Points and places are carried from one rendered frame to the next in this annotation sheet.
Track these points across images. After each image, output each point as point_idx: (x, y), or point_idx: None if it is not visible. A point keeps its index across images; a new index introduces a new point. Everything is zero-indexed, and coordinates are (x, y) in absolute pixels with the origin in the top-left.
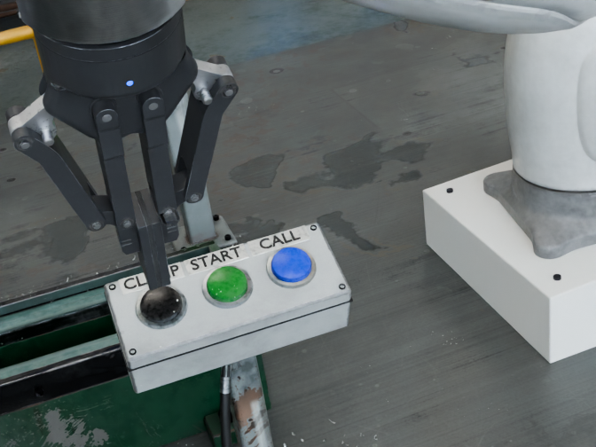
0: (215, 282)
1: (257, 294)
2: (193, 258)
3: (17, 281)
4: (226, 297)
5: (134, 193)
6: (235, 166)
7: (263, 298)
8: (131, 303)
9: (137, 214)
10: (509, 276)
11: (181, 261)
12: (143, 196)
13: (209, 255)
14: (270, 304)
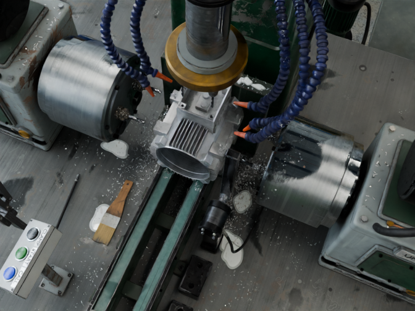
0: (22, 249)
1: (13, 259)
2: (35, 251)
3: (263, 299)
4: (17, 249)
5: (6, 212)
6: None
7: (11, 260)
8: (41, 228)
9: (1, 210)
10: None
11: None
12: (4, 214)
13: (32, 255)
14: (8, 260)
